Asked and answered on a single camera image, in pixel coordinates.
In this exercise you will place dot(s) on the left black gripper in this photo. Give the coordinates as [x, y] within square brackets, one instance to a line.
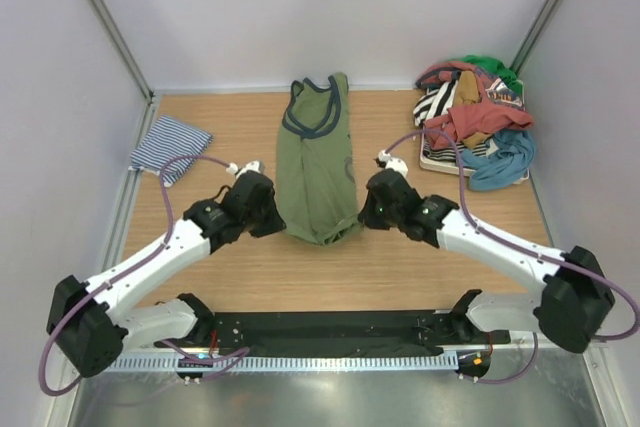
[274, 223]

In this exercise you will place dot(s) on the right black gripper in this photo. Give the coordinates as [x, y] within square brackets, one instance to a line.
[367, 216]

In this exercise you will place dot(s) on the olive green tank top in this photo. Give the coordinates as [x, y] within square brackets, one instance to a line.
[316, 193]

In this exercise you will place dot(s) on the blue white striped tank top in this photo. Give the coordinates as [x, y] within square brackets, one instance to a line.
[169, 148]

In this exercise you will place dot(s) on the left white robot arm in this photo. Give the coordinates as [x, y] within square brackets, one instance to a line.
[94, 321]

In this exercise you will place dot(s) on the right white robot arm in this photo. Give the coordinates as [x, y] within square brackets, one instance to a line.
[566, 296]

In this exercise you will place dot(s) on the black white striped garment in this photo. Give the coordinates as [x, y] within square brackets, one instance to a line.
[434, 103]

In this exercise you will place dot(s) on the red patterned garment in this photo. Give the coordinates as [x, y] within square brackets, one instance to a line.
[497, 108]

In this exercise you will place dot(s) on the white plastic tray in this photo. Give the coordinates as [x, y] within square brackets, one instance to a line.
[452, 168]

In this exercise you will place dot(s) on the teal blue garment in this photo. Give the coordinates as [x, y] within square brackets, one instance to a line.
[515, 152]

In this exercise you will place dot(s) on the bright green garment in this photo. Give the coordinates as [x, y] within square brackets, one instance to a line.
[492, 65]

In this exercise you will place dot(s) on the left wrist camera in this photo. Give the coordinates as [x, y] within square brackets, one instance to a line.
[252, 166]

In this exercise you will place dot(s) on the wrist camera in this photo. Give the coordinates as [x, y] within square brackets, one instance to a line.
[385, 160]
[252, 166]

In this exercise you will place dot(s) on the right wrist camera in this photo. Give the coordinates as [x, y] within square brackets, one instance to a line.
[385, 160]

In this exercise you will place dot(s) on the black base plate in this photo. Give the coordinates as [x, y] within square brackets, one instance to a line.
[384, 334]

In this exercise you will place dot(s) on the slotted cable duct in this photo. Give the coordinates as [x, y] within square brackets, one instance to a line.
[173, 362]

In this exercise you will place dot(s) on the left aluminium frame post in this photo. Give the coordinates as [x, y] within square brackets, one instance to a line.
[105, 18]

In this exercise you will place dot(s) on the aluminium frame post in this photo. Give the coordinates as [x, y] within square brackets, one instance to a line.
[534, 33]
[105, 18]

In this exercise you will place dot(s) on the right aluminium frame post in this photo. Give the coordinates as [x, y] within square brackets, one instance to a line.
[534, 33]

